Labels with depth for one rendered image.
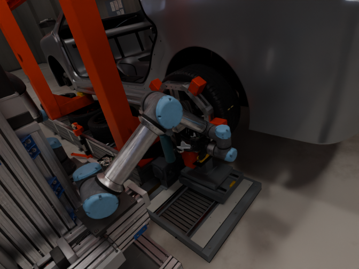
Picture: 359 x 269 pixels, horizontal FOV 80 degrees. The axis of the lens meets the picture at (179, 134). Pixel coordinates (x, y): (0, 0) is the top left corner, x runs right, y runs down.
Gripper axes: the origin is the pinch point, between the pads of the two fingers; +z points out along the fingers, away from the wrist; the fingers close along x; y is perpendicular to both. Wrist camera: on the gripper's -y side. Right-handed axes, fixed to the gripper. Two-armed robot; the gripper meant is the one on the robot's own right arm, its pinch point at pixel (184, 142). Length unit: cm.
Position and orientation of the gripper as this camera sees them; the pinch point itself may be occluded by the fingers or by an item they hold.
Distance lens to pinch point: 133.9
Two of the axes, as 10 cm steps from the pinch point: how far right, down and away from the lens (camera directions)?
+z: -7.3, -2.2, 6.5
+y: -1.8, -8.5, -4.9
